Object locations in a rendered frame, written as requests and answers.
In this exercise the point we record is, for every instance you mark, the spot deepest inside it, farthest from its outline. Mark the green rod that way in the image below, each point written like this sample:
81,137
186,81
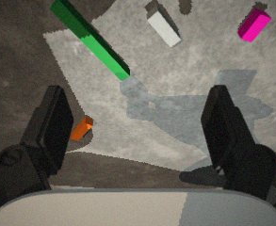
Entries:
67,14

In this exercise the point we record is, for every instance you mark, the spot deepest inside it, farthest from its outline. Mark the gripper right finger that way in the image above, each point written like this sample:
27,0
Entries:
248,167

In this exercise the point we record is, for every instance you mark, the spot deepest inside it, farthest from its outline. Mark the grey rectangular rod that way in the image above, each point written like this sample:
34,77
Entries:
163,26

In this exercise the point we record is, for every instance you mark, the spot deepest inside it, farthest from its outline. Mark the orange rod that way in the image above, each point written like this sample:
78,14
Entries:
82,128

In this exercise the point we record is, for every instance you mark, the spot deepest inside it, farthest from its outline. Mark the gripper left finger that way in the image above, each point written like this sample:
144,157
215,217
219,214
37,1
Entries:
25,168

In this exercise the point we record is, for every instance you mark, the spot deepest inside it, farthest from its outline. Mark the magenta rectangular block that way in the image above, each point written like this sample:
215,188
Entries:
253,25

